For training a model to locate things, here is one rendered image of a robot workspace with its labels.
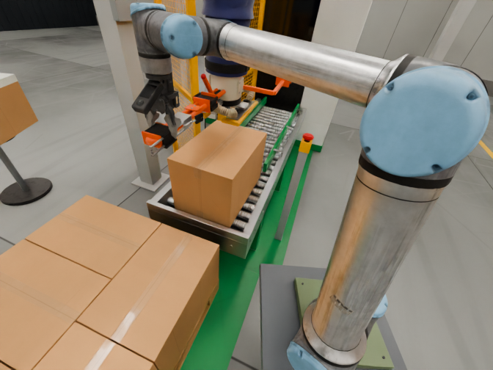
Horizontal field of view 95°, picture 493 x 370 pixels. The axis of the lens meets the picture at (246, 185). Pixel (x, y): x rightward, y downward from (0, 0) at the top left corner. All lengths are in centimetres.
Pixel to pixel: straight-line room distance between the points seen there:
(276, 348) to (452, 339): 160
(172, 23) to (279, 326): 99
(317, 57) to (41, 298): 144
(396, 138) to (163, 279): 118
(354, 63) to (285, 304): 85
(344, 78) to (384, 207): 26
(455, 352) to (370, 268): 190
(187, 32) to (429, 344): 221
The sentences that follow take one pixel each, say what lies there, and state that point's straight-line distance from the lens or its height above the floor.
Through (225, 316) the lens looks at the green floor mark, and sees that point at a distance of 178.
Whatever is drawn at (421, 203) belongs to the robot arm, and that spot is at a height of 149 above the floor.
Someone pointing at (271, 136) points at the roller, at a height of 55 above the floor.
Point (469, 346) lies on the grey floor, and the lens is 241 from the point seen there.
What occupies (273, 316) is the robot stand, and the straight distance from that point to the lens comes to 100.
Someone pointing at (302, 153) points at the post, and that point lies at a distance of 154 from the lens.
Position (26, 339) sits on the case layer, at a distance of 141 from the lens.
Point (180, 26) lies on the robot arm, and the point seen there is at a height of 161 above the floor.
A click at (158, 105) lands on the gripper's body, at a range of 83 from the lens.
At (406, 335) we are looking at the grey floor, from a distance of 216.
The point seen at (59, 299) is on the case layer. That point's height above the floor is 54.
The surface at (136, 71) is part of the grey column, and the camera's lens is 221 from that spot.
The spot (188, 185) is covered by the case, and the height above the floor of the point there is 80.
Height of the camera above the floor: 167
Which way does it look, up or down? 40 degrees down
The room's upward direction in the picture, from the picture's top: 7 degrees clockwise
